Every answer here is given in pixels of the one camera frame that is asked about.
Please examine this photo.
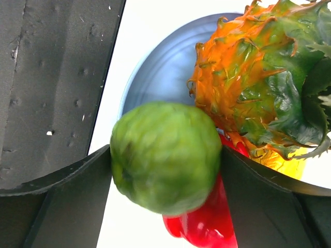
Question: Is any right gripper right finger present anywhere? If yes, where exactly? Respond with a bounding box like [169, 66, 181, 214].
[221, 147, 330, 247]

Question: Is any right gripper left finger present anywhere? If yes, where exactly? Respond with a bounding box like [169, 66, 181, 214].
[1, 145, 112, 247]

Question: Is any fake mango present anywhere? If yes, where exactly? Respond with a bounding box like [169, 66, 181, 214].
[252, 149, 306, 180]

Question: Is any fake red fruit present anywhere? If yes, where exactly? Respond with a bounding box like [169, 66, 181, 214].
[162, 134, 250, 248]

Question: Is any fake green fruit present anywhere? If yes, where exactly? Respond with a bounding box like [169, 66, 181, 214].
[110, 101, 222, 215]

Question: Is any fake pineapple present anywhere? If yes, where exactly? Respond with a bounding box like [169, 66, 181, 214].
[187, 1, 330, 160]

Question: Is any blue plastic plate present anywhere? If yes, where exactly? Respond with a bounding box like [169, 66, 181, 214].
[118, 13, 239, 117]

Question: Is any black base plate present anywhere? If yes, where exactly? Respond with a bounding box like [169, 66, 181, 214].
[1, 1, 125, 189]

